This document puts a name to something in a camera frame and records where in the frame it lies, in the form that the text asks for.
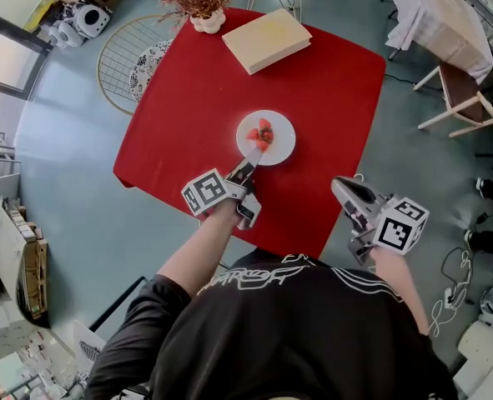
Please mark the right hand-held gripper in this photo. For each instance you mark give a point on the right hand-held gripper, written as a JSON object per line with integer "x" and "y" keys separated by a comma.
{"x": 400, "y": 227}

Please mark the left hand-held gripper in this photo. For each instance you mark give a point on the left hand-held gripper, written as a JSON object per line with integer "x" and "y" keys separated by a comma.
{"x": 206, "y": 192}

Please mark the white round plate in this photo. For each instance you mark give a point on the white round plate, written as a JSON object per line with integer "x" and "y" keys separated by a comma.
{"x": 281, "y": 140}

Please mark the person's right forearm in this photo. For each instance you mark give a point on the person's right forearm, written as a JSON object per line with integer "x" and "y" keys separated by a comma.
{"x": 400, "y": 290}

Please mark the person's left forearm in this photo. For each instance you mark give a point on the person's left forearm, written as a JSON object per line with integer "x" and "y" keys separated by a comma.
{"x": 196, "y": 248}

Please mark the table with red cloth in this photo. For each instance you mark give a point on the table with red cloth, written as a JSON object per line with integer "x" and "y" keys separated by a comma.
{"x": 187, "y": 119}

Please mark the beige closed book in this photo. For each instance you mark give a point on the beige closed book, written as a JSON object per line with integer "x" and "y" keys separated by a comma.
{"x": 267, "y": 40}

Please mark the white power strip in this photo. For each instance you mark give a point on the white power strip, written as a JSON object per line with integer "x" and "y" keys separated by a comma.
{"x": 449, "y": 296}

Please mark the black-and-white patterned cushion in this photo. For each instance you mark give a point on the black-and-white patterned cushion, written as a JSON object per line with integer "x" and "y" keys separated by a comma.
{"x": 146, "y": 67}

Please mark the pink plant in white pot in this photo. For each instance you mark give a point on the pink plant in white pot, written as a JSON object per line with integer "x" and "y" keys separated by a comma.
{"x": 206, "y": 23}

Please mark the light wooden chair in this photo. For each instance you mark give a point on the light wooden chair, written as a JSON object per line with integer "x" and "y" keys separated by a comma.
{"x": 459, "y": 90}

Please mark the person's black printed shirt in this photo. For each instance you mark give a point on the person's black printed shirt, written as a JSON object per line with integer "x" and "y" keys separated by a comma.
{"x": 288, "y": 340}

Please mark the white-clothed table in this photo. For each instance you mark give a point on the white-clothed table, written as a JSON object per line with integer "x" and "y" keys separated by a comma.
{"x": 438, "y": 27}

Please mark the white plastic chair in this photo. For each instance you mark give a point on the white plastic chair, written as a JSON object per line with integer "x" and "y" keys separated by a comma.
{"x": 486, "y": 361}

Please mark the white pet carrier backpack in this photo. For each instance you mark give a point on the white pet carrier backpack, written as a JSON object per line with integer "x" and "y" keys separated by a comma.
{"x": 54, "y": 36}
{"x": 71, "y": 35}
{"x": 91, "y": 18}

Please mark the black door frame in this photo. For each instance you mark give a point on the black door frame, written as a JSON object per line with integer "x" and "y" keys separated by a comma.
{"x": 12, "y": 23}

